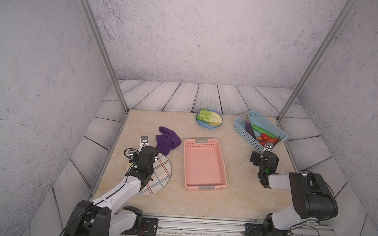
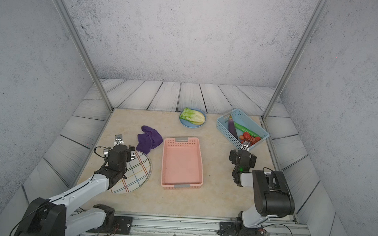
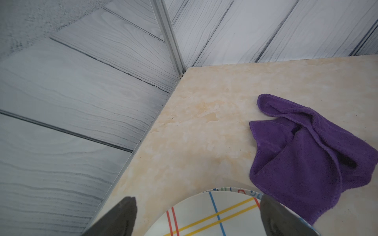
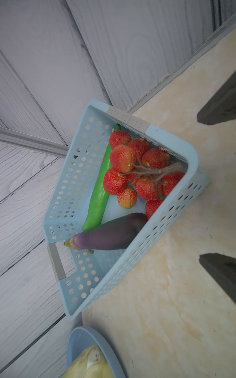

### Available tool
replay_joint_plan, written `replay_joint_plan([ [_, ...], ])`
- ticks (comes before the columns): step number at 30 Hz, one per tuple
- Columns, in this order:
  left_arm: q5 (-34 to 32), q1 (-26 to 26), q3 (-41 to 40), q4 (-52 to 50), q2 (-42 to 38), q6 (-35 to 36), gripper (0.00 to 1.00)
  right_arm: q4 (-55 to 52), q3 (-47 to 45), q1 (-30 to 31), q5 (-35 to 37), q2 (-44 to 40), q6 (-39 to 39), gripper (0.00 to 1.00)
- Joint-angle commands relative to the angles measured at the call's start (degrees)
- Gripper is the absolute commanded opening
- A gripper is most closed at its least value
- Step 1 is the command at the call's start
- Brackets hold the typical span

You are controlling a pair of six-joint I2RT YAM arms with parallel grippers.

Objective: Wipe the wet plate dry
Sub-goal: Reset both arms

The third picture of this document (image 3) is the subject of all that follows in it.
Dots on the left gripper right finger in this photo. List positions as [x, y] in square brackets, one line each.
[279, 221]

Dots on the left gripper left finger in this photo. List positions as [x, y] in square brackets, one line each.
[119, 221]

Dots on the plaid striped round plate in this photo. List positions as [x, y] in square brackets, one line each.
[218, 213]

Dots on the purple cloth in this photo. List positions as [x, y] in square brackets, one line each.
[303, 160]

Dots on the colourful speckled round plate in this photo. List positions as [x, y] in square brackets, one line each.
[250, 193]

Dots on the left metal frame pole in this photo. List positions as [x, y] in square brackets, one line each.
[166, 28]

